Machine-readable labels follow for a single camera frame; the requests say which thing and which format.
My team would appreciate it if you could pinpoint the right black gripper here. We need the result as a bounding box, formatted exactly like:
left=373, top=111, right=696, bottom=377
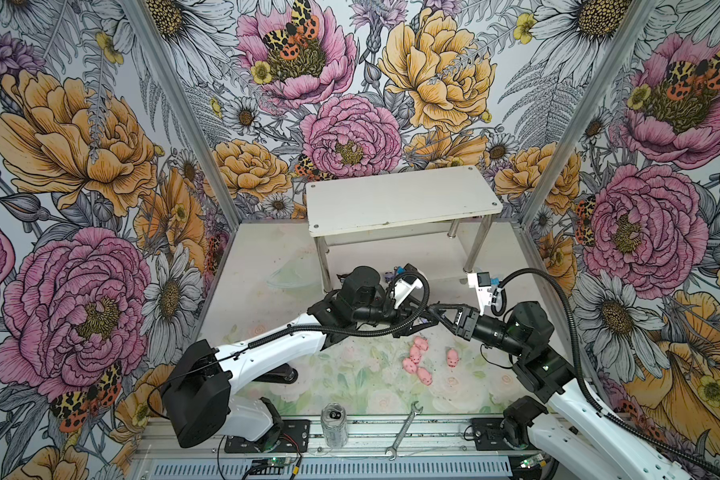
left=428, top=305, right=529, bottom=359

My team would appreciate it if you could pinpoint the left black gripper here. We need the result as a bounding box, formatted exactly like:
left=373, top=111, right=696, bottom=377
left=355, top=296, right=438, bottom=338

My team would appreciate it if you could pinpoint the pink pig toy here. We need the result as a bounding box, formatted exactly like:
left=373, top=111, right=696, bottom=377
left=409, top=336, right=429, bottom=365
left=402, top=358, right=418, bottom=374
left=446, top=349, right=460, bottom=368
left=416, top=367, right=433, bottom=386

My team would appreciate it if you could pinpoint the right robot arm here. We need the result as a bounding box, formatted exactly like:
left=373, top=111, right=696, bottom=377
left=426, top=301, right=689, bottom=479

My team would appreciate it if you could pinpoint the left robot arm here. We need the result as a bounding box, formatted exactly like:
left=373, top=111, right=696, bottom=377
left=157, top=265, right=430, bottom=452

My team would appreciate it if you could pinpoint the white two-tier shelf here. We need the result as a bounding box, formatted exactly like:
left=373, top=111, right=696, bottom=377
left=306, top=166, right=503, bottom=291

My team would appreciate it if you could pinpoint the silver drink can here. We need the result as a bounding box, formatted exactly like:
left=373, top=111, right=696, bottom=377
left=320, top=403, right=349, bottom=449

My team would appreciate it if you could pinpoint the green circuit board right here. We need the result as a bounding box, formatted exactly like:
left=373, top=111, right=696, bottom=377
left=518, top=453, right=547, bottom=470

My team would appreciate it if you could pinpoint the green circuit board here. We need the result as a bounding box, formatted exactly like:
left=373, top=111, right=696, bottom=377
left=250, top=457, right=297, bottom=475
left=518, top=453, right=547, bottom=470

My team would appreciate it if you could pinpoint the silver wrench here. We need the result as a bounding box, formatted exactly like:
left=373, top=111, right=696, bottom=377
left=385, top=401, right=423, bottom=461

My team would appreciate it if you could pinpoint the green circuit board left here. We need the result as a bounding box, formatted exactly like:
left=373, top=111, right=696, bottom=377
left=250, top=457, right=297, bottom=475

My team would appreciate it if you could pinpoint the black corrugated cable right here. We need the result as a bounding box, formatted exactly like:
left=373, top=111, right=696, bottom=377
left=491, top=267, right=720, bottom=480

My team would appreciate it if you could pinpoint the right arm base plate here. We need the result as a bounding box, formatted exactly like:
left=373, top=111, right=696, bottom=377
left=469, top=417, right=514, bottom=452

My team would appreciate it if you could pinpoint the aluminium front rail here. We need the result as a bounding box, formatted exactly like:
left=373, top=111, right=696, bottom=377
left=134, top=413, right=479, bottom=461

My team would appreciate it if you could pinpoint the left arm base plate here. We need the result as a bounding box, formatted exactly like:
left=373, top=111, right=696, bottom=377
left=223, top=419, right=312, bottom=454

